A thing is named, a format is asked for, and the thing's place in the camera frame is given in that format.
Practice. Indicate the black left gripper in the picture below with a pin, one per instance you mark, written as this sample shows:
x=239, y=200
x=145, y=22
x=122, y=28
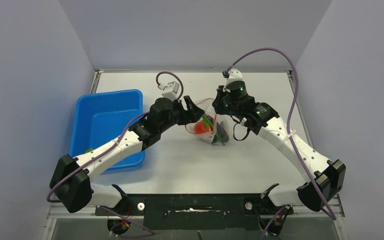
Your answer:
x=192, y=114

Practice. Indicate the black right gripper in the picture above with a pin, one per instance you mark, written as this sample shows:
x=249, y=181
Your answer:
x=217, y=104

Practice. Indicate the red yellow toy peach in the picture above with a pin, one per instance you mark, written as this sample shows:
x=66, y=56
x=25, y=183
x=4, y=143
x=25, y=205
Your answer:
x=202, y=127

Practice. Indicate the purple toy eggplant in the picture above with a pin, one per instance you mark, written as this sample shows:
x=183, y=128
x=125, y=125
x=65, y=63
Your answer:
x=210, y=118

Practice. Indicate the clear zip top bag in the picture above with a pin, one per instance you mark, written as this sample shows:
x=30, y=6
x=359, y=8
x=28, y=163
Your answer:
x=206, y=105

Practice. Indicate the green toy chili pepper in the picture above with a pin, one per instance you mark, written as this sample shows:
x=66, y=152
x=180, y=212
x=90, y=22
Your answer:
x=212, y=133

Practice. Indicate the green toy leaf vegetable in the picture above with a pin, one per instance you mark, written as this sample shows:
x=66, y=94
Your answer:
x=88, y=150

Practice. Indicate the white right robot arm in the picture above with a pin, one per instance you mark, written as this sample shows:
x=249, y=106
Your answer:
x=322, y=177

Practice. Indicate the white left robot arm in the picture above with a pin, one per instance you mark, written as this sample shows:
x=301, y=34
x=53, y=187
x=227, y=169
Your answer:
x=72, y=182

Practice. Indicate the blue plastic bin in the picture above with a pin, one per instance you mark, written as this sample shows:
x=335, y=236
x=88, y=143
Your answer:
x=101, y=117

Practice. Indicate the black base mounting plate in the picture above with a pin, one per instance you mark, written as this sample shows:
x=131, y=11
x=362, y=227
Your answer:
x=198, y=211

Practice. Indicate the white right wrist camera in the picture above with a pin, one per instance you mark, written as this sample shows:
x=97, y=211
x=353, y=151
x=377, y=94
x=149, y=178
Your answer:
x=232, y=75

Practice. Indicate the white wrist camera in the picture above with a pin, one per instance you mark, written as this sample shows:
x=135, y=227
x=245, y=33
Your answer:
x=171, y=90
x=232, y=75

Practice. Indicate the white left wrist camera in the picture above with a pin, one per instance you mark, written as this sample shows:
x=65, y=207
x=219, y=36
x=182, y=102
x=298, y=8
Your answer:
x=171, y=90

